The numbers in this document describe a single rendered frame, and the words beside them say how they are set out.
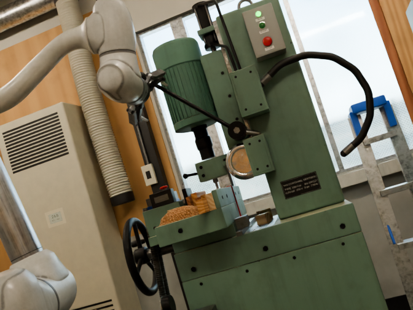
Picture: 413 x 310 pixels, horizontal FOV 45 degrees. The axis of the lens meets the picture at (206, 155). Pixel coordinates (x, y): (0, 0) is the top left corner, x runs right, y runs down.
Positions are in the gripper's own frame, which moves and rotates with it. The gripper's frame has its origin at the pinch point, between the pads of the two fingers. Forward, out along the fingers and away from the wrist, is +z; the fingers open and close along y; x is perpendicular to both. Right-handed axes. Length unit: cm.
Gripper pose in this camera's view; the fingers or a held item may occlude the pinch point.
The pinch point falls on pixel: (153, 101)
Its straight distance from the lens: 171.3
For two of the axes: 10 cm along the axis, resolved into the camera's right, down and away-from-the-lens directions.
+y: 4.9, -8.7, -0.5
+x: -8.5, -4.9, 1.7
